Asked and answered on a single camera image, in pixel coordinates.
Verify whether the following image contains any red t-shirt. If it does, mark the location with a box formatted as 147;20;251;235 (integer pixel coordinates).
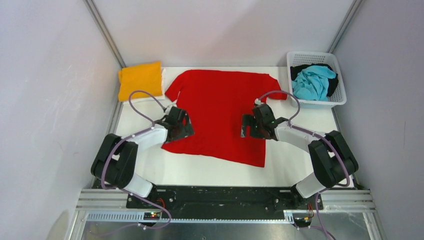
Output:
161;69;288;168

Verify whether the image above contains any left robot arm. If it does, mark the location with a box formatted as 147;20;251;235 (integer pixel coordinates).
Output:
90;106;194;208

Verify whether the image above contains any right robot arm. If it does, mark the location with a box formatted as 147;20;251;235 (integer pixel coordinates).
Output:
240;103;359;209

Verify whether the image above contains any folded white t-shirt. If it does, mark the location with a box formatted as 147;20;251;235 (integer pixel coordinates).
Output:
122;67;166;104

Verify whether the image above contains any folded orange t-shirt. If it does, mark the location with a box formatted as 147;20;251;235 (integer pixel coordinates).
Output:
118;61;163;102

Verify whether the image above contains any light blue t-shirt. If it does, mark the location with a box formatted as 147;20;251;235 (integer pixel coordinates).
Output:
291;64;337;102

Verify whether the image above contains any white plastic basket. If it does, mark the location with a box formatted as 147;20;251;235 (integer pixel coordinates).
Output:
286;51;347;109

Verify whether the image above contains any black t-shirt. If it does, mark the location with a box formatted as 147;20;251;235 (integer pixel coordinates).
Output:
290;63;339;99

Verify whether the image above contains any left controller board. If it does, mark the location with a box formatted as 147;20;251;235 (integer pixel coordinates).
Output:
143;211;162;221

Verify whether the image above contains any controller board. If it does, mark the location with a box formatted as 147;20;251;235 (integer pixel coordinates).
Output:
293;217;312;229
143;211;162;221

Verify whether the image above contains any right controller board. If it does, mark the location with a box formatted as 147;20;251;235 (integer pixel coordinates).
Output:
293;217;312;229

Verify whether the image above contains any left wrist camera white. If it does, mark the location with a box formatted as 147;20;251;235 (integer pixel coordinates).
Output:
163;103;176;115

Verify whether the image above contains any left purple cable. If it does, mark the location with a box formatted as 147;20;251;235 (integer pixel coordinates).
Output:
100;90;173;230

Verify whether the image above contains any purple cable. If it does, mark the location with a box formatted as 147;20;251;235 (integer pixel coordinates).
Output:
258;90;352;239
100;90;173;230

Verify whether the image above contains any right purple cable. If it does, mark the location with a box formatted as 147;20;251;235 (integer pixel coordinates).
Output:
258;90;352;239

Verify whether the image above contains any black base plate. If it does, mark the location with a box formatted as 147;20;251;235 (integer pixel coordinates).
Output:
125;185;324;220

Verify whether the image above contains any aluminium frame rail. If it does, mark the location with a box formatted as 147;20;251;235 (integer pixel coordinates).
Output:
75;189;377;213

